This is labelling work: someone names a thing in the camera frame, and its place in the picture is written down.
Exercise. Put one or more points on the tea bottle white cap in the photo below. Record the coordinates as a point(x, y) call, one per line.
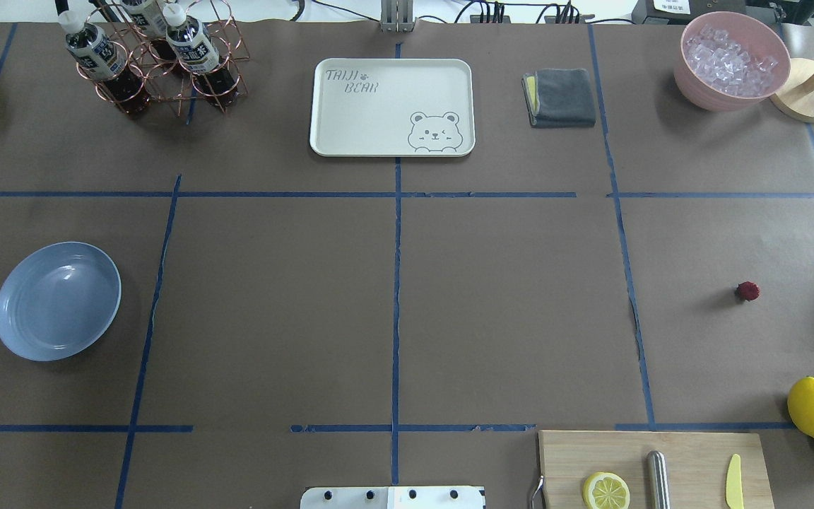
point(101, 60)

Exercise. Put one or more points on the grey folded cloth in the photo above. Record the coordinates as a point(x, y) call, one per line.
point(559, 98)

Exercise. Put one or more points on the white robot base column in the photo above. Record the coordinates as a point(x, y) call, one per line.
point(439, 496)

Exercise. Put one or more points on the copper wire bottle rack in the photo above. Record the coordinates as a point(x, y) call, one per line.
point(160, 75)

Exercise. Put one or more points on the red strawberry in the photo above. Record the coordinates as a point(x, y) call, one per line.
point(747, 291)

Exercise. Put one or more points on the cream bear serving tray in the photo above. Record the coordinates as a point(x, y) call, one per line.
point(374, 107)

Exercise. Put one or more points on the yellow plastic knife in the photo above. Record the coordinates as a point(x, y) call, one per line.
point(734, 483)

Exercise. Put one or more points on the wooden cutting board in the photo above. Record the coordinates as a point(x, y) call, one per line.
point(696, 464)

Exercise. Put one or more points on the steel cylinder tool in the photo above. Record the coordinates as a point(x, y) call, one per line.
point(657, 467)

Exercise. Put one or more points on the blue ceramic plate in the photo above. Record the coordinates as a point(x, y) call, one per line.
point(58, 301)

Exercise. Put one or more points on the lemon half slice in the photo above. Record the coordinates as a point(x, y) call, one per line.
point(605, 490)

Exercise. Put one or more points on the pink bowl of ice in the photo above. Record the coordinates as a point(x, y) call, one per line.
point(727, 61)

